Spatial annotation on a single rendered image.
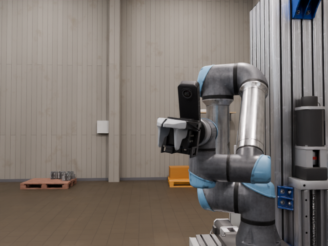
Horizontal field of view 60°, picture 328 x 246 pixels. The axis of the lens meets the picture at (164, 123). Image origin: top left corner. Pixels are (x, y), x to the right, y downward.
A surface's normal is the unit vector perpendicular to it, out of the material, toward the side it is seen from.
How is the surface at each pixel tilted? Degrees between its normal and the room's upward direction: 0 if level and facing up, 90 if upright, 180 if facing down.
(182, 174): 90
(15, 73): 90
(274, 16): 90
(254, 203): 90
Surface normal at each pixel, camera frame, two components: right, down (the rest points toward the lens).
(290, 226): -1.00, 0.00
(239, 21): 0.07, -0.03
